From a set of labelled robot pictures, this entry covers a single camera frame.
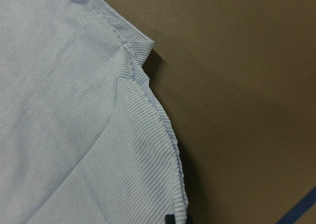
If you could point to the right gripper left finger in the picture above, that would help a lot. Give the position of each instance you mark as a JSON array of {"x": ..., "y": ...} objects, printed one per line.
[{"x": 170, "y": 219}]

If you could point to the light blue striped shirt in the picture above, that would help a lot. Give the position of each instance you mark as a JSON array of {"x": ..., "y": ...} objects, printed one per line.
[{"x": 83, "y": 140}]

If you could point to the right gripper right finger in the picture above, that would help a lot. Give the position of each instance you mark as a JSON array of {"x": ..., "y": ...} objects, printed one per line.
[{"x": 189, "y": 219}]

